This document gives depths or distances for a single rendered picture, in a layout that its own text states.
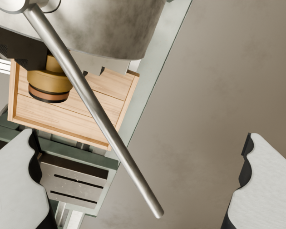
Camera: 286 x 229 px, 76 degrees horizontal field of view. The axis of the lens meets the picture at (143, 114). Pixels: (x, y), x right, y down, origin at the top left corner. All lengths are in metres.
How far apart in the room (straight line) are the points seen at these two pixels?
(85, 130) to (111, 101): 0.16
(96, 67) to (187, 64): 1.21
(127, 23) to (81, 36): 0.06
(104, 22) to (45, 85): 0.19
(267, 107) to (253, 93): 0.20
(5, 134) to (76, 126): 0.25
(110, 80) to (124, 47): 0.34
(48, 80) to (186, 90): 1.31
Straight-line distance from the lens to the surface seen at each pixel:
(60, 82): 0.38
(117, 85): 0.59
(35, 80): 0.39
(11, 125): 0.85
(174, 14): 0.91
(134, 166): 0.19
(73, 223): 1.16
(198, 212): 2.68
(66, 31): 0.23
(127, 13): 0.25
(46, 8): 0.23
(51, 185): 0.79
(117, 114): 0.63
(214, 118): 1.77
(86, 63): 0.36
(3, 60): 1.53
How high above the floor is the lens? 1.44
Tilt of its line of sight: 62 degrees down
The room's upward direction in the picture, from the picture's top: 180 degrees clockwise
